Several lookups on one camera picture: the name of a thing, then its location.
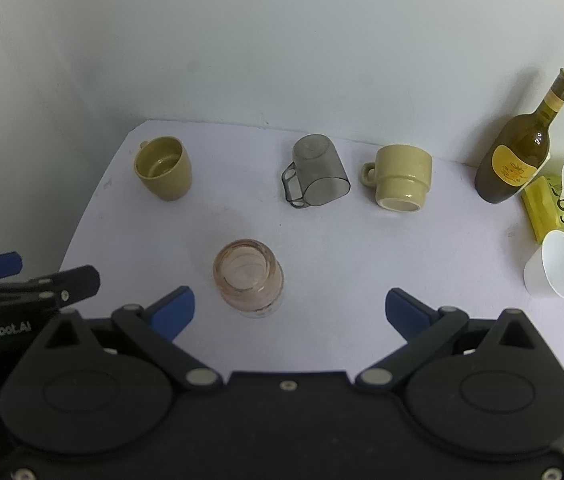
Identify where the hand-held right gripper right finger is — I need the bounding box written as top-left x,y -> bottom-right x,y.
355,287 -> 560,390

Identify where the beige ceramic mug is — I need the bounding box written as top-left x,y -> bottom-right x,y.
360,144 -> 433,213

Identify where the pink glass cup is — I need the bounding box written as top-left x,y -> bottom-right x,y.
212,239 -> 285,319

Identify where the grey transparent plastic cup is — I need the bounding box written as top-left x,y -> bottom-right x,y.
281,134 -> 351,209

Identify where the green glass wine bottle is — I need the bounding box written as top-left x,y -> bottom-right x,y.
474,68 -> 564,205

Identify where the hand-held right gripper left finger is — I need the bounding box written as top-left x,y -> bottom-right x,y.
22,286 -> 223,392

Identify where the yellow tissue pack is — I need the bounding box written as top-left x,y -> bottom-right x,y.
520,172 -> 564,243

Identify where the white paper cup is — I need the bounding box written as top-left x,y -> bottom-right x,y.
523,230 -> 564,300

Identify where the olive yellow cup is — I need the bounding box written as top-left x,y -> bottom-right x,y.
133,136 -> 193,202

